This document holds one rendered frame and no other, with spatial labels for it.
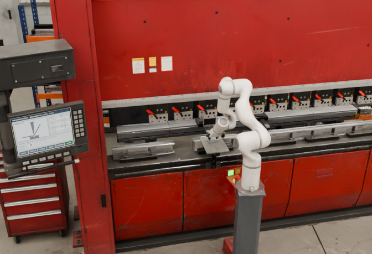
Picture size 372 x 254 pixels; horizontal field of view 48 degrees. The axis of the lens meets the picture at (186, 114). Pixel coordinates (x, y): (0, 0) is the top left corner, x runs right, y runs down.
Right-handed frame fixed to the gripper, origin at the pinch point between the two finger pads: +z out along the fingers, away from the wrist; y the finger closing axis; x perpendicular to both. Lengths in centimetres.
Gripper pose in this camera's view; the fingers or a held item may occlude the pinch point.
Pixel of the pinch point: (212, 137)
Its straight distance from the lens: 342.3
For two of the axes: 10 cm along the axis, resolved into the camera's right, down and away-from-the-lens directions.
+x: 2.2, 9.0, -3.8
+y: -9.6, 1.3, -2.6
